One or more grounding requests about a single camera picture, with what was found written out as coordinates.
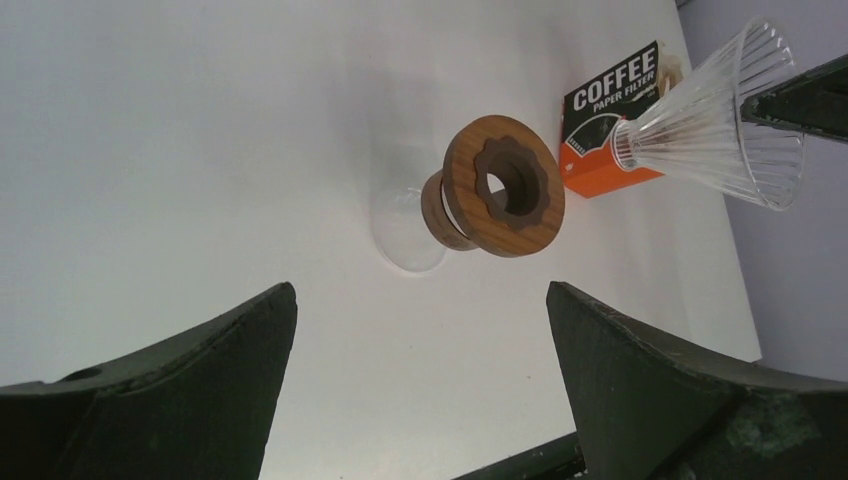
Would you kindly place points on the clear glass ribbed dripper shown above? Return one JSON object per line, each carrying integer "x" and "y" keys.
{"x": 697, "y": 132}

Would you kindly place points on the glass carafe with wooden collar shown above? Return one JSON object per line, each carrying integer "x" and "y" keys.
{"x": 413, "y": 223}

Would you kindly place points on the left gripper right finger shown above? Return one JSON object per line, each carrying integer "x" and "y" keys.
{"x": 648, "y": 404}

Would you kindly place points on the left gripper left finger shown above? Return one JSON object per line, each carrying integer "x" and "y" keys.
{"x": 197, "y": 405}

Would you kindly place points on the orange coffee filter box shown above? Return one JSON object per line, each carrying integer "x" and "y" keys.
{"x": 590, "y": 113}

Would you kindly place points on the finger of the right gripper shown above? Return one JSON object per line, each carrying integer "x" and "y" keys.
{"x": 812, "y": 103}

